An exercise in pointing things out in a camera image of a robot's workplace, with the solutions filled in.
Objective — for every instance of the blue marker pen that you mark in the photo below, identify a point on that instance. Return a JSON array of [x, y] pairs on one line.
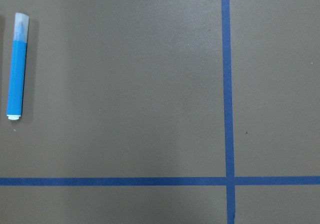
[[17, 67]]

